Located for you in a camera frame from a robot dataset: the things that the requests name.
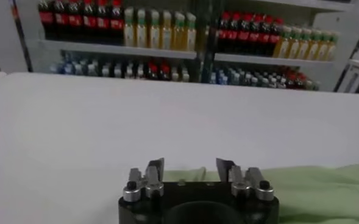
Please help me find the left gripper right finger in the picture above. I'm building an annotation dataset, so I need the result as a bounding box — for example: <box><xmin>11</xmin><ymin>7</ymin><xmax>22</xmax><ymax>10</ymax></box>
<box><xmin>215</xmin><ymin>157</ymin><xmax>275</xmax><ymax>202</ymax></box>

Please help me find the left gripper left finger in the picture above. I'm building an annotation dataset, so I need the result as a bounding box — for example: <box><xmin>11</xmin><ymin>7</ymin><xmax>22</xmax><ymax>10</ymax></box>
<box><xmin>123</xmin><ymin>157</ymin><xmax>165</xmax><ymax>203</ymax></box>

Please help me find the light green polo shirt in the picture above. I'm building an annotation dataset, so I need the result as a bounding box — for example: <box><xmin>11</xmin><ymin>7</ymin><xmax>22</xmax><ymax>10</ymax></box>
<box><xmin>163</xmin><ymin>163</ymin><xmax>359</xmax><ymax>224</ymax></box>

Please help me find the small red cap cola bottle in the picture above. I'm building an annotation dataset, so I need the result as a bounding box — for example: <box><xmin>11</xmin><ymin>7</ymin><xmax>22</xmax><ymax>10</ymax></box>
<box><xmin>296</xmin><ymin>72</ymin><xmax>308</xmax><ymax>90</ymax></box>
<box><xmin>148</xmin><ymin>60</ymin><xmax>159</xmax><ymax>81</ymax></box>
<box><xmin>160</xmin><ymin>61</ymin><xmax>171</xmax><ymax>82</ymax></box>
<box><xmin>285</xmin><ymin>71</ymin><xmax>296</xmax><ymax>89</ymax></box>

